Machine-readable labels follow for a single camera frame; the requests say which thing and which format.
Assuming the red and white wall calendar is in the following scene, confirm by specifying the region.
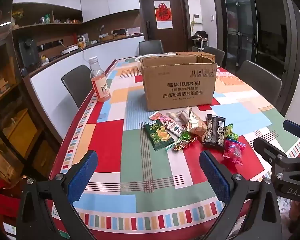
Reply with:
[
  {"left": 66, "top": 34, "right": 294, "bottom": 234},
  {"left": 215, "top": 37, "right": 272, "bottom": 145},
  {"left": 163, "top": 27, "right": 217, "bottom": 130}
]
[{"left": 154, "top": 0, "right": 173, "bottom": 29}]

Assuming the beige orange snack packet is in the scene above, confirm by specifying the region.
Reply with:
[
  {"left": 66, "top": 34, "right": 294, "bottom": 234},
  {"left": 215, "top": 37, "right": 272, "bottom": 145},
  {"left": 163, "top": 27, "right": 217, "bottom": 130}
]
[{"left": 186, "top": 107, "right": 207, "bottom": 137}]

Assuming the brown cardboard box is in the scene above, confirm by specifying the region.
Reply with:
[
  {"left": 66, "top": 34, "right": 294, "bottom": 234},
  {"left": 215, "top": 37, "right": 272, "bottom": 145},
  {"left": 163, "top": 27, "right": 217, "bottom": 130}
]
[{"left": 140, "top": 52, "right": 217, "bottom": 112}]

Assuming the green foil lollipop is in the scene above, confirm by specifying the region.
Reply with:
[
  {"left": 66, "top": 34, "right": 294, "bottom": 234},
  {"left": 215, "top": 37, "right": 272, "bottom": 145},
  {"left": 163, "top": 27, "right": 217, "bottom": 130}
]
[{"left": 165, "top": 131, "right": 192, "bottom": 152}]

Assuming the green cracker packet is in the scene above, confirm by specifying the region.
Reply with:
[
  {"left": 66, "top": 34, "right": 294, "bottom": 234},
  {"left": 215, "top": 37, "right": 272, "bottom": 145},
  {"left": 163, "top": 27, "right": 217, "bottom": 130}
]
[{"left": 142, "top": 122, "right": 176, "bottom": 152}]

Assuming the green wrapped candy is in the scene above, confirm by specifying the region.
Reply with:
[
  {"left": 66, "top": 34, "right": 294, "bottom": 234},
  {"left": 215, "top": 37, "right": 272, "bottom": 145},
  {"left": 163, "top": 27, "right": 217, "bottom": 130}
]
[{"left": 224, "top": 124, "right": 239, "bottom": 140}]

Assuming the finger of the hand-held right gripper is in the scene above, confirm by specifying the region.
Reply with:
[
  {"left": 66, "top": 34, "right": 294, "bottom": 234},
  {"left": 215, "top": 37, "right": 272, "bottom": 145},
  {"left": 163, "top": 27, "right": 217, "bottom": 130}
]
[
  {"left": 283, "top": 119, "right": 300, "bottom": 141},
  {"left": 253, "top": 137, "right": 289, "bottom": 161}
]

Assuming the white plastic basket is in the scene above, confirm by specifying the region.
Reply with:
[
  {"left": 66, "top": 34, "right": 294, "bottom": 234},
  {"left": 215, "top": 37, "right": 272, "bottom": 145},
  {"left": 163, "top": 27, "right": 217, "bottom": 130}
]
[{"left": 134, "top": 53, "right": 177, "bottom": 71}]

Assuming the shiny red gold candy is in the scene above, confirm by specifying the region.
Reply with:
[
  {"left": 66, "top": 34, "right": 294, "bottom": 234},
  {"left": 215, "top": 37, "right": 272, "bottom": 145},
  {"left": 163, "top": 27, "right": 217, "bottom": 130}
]
[{"left": 172, "top": 136, "right": 198, "bottom": 152}]

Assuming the pink cartoon snack packet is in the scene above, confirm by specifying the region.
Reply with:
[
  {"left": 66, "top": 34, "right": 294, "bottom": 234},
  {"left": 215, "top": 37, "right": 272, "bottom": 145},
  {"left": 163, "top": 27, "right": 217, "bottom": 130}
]
[{"left": 149, "top": 112, "right": 187, "bottom": 139}]

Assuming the dark brown door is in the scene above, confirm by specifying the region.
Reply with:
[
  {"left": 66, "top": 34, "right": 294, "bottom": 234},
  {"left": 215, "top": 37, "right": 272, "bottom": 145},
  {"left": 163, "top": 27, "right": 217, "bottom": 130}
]
[{"left": 137, "top": 0, "right": 192, "bottom": 48}]

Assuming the grey dining chair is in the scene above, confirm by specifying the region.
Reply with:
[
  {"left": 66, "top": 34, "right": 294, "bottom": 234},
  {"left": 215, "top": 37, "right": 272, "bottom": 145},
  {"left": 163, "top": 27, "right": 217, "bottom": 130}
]
[
  {"left": 235, "top": 60, "right": 283, "bottom": 106},
  {"left": 61, "top": 64, "right": 94, "bottom": 109},
  {"left": 204, "top": 46, "right": 225, "bottom": 68},
  {"left": 138, "top": 40, "right": 164, "bottom": 56}
]

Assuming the black glass door cabinet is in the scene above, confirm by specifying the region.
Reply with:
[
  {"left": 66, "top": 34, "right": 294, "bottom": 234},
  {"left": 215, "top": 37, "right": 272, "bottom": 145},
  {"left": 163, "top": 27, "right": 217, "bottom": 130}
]
[{"left": 219, "top": 0, "right": 300, "bottom": 82}]

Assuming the black snack packet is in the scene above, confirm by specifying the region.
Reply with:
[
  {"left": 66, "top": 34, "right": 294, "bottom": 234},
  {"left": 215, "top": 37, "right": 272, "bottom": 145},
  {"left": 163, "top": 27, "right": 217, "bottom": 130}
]
[{"left": 203, "top": 114, "right": 226, "bottom": 152}]

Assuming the white stool with black bag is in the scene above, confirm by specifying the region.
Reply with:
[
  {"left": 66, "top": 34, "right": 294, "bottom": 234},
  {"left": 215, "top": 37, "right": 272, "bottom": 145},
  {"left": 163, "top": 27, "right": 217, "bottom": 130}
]
[{"left": 191, "top": 30, "right": 208, "bottom": 52}]

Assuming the pink candy packet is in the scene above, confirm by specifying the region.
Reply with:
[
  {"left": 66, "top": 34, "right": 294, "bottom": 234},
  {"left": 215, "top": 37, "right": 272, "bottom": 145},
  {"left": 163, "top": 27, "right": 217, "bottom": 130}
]
[{"left": 221, "top": 139, "right": 247, "bottom": 165}]

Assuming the white counter cabinet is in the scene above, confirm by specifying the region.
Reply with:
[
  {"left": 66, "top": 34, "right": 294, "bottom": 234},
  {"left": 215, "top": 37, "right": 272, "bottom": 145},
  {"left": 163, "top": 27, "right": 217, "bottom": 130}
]
[{"left": 22, "top": 34, "right": 145, "bottom": 139}]

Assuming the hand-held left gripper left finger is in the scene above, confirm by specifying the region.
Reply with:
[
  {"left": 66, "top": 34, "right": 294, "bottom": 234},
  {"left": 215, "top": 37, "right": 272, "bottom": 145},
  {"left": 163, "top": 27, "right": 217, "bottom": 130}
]
[{"left": 16, "top": 150, "right": 105, "bottom": 240}]

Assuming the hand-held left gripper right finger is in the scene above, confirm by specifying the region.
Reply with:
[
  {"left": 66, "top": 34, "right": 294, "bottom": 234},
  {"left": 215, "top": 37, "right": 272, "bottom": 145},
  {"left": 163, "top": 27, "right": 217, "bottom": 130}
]
[{"left": 199, "top": 150, "right": 282, "bottom": 240}]

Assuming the black countertop appliance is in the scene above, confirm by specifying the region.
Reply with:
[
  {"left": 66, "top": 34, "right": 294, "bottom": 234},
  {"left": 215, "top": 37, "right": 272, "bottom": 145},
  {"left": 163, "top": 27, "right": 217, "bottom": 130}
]
[{"left": 18, "top": 37, "right": 40, "bottom": 68}]

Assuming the pink drink bottle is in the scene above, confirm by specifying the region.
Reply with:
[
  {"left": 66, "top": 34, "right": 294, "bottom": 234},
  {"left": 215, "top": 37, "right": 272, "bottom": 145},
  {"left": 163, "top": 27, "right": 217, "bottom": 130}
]
[{"left": 88, "top": 57, "right": 111, "bottom": 103}]

